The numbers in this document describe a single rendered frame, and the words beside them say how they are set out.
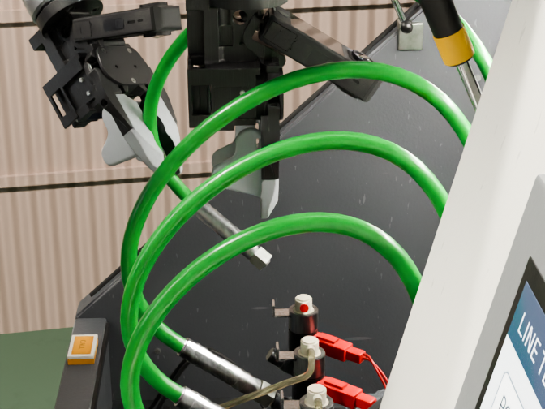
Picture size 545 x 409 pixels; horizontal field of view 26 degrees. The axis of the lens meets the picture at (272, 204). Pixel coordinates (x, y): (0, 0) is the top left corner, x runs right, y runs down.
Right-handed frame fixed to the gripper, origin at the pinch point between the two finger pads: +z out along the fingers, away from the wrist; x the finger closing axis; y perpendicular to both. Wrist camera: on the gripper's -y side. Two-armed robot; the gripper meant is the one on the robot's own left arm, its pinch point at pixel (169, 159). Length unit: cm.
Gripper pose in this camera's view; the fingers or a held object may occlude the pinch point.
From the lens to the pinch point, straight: 119.3
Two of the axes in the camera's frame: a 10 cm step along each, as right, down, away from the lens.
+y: -6.9, 5.1, 5.1
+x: -5.4, 1.1, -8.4
